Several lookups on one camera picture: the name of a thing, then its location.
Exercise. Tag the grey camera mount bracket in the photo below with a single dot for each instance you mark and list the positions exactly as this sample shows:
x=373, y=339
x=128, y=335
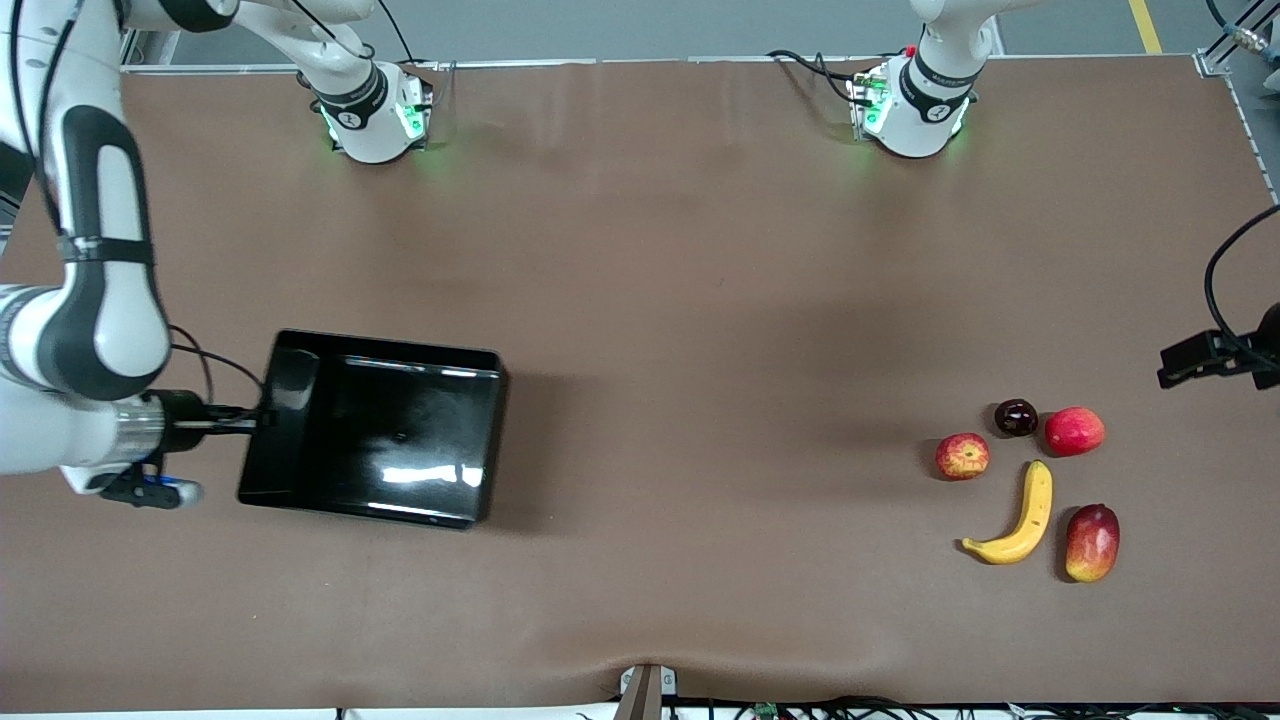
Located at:
x=645, y=695

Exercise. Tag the black plastic tray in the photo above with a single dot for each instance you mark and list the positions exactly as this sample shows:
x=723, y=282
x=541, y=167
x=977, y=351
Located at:
x=400, y=430

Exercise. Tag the silver table edge rail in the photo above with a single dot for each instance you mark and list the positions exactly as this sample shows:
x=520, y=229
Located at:
x=650, y=61

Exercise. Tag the dark purple plum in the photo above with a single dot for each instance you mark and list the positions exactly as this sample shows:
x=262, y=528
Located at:
x=1015, y=418

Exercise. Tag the red yellow apple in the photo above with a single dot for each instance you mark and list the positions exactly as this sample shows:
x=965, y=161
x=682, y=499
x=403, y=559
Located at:
x=962, y=456

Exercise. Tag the red yellow mango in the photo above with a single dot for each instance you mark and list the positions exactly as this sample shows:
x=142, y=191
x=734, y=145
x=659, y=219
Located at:
x=1092, y=543

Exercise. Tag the aluminium frame corner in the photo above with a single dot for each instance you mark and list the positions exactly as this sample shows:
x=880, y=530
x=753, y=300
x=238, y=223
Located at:
x=1215, y=62

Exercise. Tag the brown table mat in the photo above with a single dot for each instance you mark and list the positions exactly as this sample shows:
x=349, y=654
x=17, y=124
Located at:
x=700, y=300

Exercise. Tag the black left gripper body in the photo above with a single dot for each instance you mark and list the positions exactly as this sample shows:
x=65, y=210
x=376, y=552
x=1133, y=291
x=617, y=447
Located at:
x=1268, y=347

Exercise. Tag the yellow banana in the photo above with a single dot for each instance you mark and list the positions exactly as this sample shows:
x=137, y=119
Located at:
x=1035, y=510

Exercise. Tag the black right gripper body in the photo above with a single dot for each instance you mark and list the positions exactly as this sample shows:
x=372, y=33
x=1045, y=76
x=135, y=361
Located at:
x=183, y=421

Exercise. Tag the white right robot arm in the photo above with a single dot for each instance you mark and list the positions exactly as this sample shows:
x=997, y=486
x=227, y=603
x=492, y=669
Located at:
x=100, y=330

